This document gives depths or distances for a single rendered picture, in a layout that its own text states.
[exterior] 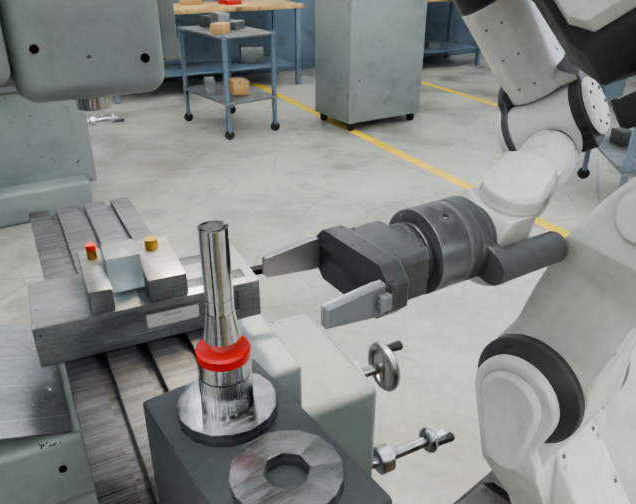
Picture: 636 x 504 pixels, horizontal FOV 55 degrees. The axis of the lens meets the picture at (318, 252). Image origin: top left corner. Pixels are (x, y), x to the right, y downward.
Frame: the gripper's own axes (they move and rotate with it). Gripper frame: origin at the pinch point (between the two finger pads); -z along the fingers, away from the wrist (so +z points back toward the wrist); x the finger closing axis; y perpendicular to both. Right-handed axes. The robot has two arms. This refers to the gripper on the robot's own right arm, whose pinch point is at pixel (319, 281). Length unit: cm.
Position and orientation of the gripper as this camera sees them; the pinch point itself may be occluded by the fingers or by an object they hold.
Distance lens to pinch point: 55.8
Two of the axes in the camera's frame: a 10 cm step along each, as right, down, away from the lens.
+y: 0.1, 8.9, 4.5
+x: 5.3, 3.8, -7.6
